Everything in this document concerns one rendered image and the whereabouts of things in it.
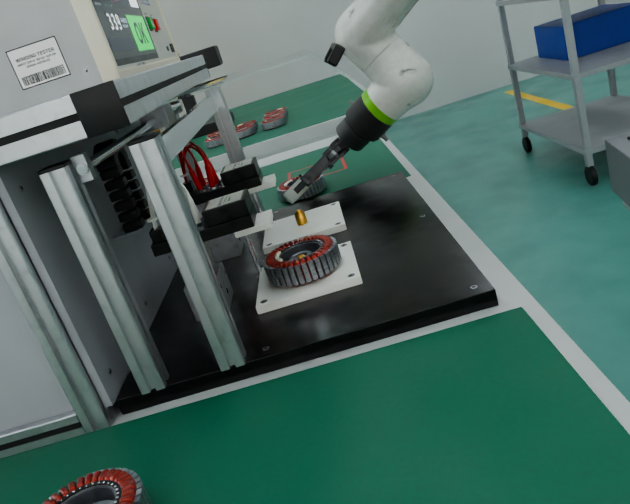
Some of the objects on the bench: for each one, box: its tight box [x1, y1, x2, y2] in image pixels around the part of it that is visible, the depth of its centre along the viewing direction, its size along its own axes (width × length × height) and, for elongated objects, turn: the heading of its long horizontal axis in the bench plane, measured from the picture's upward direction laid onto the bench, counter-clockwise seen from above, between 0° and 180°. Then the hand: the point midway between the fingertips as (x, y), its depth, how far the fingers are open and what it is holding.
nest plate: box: [256, 241, 363, 315], centre depth 92 cm, size 15×15×1 cm
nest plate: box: [263, 201, 347, 255], centre depth 114 cm, size 15×15×1 cm
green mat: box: [258, 138, 411, 211], centre depth 166 cm, size 94×61×1 cm, turn 131°
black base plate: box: [116, 171, 499, 415], centre depth 104 cm, size 47×64×2 cm
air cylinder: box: [207, 233, 244, 263], centre depth 115 cm, size 5×8×6 cm
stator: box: [277, 174, 326, 203], centre depth 146 cm, size 11×11×4 cm
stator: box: [263, 234, 342, 287], centre depth 91 cm, size 11×11×4 cm
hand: (302, 185), depth 145 cm, fingers closed on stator, 11 cm apart
